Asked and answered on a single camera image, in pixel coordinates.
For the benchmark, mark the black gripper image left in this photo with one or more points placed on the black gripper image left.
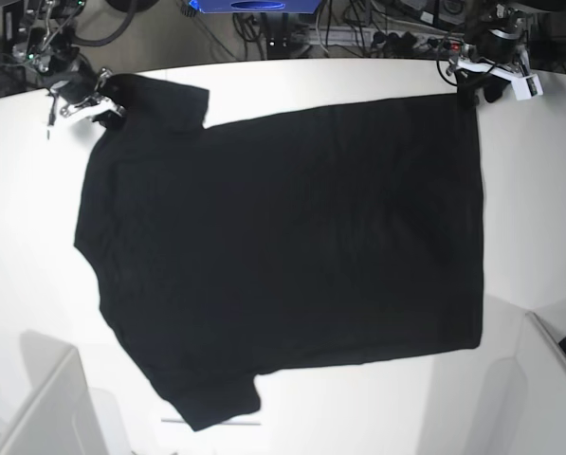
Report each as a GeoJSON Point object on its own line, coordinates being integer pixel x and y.
{"type": "Point", "coordinates": [78, 85]}

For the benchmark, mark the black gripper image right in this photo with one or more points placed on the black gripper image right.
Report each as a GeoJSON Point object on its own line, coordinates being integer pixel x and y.
{"type": "Point", "coordinates": [499, 47]}

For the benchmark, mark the black T-shirt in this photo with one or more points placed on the black T-shirt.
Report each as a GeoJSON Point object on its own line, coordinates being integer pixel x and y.
{"type": "Point", "coordinates": [338, 235]}

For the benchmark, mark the white power strip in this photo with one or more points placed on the white power strip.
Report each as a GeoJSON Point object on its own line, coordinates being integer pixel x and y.
{"type": "Point", "coordinates": [369, 39]}

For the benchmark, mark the blue box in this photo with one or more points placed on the blue box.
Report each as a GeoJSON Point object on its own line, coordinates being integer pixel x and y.
{"type": "Point", "coordinates": [230, 6]}

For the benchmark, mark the white partition panel left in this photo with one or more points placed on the white partition panel left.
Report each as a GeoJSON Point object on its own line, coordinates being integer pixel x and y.
{"type": "Point", "coordinates": [58, 417]}

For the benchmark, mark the white partition panel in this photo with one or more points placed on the white partition panel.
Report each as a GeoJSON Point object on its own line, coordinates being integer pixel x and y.
{"type": "Point", "coordinates": [58, 417]}
{"type": "Point", "coordinates": [542, 427]}

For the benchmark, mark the white partition panel right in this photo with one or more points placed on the white partition panel right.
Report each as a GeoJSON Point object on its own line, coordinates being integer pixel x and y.
{"type": "Point", "coordinates": [542, 427]}

